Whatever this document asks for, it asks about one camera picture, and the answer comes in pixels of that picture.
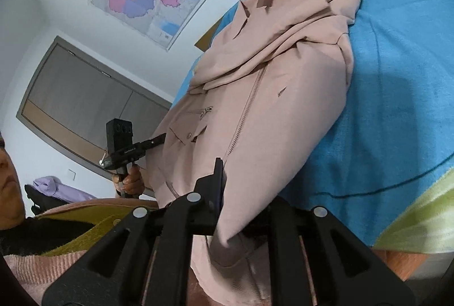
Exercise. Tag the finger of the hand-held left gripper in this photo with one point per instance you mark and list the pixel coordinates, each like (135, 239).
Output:
(152, 142)

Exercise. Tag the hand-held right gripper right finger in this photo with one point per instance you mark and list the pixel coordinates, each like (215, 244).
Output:
(294, 231)

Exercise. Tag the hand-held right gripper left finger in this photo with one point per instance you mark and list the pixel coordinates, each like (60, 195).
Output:
(218, 185)

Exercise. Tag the pink zip jacket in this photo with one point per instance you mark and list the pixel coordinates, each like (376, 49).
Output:
(283, 97)

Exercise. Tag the person's left hand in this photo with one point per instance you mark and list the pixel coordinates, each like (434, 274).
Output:
(134, 183)

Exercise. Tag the grey door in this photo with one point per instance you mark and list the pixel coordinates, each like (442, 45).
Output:
(71, 97)

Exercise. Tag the purple cloth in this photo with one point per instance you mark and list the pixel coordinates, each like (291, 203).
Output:
(53, 185)

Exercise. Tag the black chair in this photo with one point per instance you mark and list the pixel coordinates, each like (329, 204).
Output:
(35, 201)

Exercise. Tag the olive and black scarf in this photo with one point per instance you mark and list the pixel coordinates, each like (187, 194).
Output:
(71, 245)

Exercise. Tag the person's face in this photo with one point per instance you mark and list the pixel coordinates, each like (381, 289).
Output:
(9, 182)

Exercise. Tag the yellow-green cloth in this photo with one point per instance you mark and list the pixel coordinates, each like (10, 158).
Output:
(425, 217)

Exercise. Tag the person's pink sweater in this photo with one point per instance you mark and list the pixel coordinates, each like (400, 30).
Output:
(35, 274)

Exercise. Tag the blue blanket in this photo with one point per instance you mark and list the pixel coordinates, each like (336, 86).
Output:
(390, 97)

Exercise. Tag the white wall switch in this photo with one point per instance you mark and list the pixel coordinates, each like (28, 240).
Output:
(72, 174)

